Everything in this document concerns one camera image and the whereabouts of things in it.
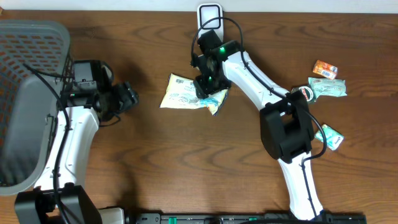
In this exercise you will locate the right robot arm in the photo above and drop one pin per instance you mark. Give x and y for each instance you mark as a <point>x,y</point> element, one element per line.
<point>286,127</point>

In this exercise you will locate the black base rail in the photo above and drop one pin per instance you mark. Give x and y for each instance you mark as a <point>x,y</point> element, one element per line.
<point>282,218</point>

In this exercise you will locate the teal tissue pack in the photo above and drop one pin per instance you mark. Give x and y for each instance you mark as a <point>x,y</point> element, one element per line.
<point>333,137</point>

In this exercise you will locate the white barcode scanner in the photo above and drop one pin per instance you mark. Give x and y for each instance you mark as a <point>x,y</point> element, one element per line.
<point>209,17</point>

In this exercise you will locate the mint wet wipes pack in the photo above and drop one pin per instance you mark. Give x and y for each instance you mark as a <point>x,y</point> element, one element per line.
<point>327,87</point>

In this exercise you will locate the dark green round-logo packet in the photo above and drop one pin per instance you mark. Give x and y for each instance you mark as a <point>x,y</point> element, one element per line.
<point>307,92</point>

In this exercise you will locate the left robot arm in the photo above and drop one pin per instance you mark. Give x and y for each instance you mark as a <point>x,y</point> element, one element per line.
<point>58,195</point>

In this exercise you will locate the grey plastic mesh basket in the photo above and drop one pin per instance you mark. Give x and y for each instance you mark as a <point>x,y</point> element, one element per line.
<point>31,52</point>

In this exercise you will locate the white snack bag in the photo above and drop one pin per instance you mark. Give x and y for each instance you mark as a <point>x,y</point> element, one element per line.
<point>181,94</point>

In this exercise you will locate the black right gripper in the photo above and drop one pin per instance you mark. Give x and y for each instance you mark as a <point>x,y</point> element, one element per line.
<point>201,88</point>

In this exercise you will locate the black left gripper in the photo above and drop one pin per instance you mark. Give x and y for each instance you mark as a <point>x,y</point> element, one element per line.
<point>128,97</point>

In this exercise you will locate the orange tissue pack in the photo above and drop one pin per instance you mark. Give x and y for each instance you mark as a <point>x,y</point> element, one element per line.
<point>325,69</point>

